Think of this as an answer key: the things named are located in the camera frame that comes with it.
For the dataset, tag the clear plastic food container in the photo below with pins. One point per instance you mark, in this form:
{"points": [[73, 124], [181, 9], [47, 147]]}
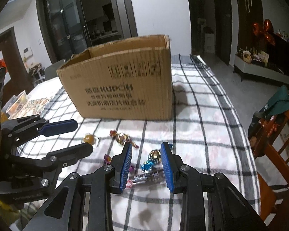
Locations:
{"points": [[18, 104]]}

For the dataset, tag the green cloth on chair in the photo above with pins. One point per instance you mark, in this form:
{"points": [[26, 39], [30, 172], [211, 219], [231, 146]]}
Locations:
{"points": [[277, 104]]}

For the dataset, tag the red wooden chair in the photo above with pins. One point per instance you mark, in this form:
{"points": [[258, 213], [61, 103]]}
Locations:
{"points": [[270, 147]]}

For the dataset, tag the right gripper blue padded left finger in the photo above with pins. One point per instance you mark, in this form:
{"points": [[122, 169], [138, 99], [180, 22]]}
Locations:
{"points": [[65, 208]]}

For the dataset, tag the checkered grey white tablecloth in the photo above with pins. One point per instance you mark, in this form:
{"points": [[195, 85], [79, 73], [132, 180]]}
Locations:
{"points": [[205, 130]]}

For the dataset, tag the glass sliding door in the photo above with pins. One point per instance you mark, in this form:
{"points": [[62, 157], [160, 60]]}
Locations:
{"points": [[63, 28]]}

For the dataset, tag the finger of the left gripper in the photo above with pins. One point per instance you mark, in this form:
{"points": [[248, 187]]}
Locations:
{"points": [[57, 128], [66, 157]]}

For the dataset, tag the brown cardboard box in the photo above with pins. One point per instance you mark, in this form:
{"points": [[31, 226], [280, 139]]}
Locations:
{"points": [[124, 79]]}

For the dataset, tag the floral patterned mat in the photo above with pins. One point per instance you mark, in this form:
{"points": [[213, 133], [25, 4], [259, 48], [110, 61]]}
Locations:
{"points": [[32, 107]]}

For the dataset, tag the grey dining chair left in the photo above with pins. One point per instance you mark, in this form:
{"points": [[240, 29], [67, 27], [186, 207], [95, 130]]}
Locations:
{"points": [[51, 71]]}

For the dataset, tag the long brown white snack bar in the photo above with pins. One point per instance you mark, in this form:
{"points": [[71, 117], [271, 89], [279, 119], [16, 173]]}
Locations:
{"points": [[155, 177]]}

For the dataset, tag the amber jelly cup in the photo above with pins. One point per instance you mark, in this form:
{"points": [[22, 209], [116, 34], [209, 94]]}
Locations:
{"points": [[91, 139]]}

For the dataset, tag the white low cabinet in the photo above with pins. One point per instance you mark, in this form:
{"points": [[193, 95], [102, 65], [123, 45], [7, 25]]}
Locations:
{"points": [[260, 71]]}

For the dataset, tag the purple gold candy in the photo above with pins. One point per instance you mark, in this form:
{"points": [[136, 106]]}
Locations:
{"points": [[107, 160]]}

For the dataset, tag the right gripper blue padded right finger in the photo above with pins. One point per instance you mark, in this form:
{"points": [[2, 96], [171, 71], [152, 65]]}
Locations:
{"points": [[215, 194]]}

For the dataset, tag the red foil balloon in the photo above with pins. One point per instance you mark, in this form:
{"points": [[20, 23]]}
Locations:
{"points": [[266, 30]]}

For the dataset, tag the blue gold candy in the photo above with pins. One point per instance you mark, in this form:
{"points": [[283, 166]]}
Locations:
{"points": [[156, 157]]}

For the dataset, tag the red white door poster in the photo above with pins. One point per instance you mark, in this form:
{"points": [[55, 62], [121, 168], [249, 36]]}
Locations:
{"points": [[3, 64]]}

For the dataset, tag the red gold candy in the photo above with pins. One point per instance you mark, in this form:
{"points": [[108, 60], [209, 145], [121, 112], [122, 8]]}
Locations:
{"points": [[122, 138]]}

